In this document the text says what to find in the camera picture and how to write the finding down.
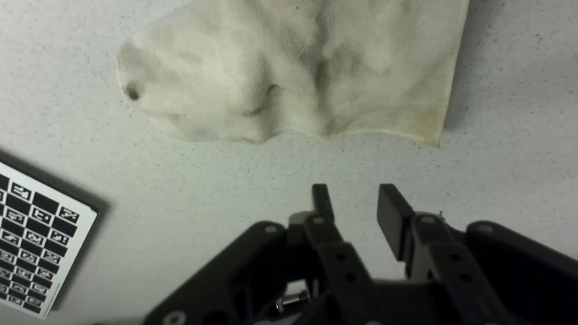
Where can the black white calibration checkerboard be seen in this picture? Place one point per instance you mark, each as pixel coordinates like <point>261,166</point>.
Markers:
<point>37,240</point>

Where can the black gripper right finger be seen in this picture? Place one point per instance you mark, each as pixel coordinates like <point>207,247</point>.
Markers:
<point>434,258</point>

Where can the cream white cloth towel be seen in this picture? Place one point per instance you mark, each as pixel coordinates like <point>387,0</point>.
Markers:
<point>272,59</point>

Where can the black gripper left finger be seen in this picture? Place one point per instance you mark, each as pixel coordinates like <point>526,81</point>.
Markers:
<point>328,253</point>

